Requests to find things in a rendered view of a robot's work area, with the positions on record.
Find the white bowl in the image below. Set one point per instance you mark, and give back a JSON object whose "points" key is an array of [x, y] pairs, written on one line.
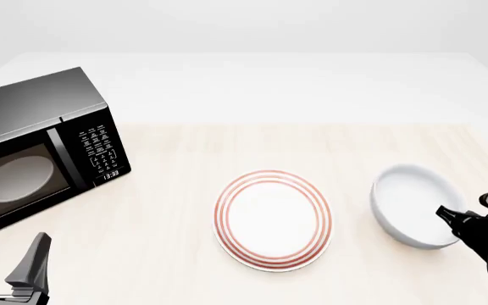
{"points": [[409, 203]]}

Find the round glass turntable plate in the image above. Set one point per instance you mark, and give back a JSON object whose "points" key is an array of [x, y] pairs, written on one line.
{"points": [[17, 179]]}

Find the black microwave oven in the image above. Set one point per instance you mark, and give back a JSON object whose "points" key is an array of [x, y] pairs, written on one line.
{"points": [[23, 105]]}

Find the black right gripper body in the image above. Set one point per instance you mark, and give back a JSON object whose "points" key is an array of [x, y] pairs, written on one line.
{"points": [[483, 233]]}

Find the white plate with red rings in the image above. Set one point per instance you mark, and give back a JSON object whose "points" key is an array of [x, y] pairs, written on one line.
{"points": [[273, 222]]}

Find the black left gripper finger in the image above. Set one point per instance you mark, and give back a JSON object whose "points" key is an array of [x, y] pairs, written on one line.
{"points": [[34, 267]]}

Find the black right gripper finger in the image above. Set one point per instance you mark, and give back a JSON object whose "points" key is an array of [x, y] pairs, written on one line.
{"points": [[456, 220]]}

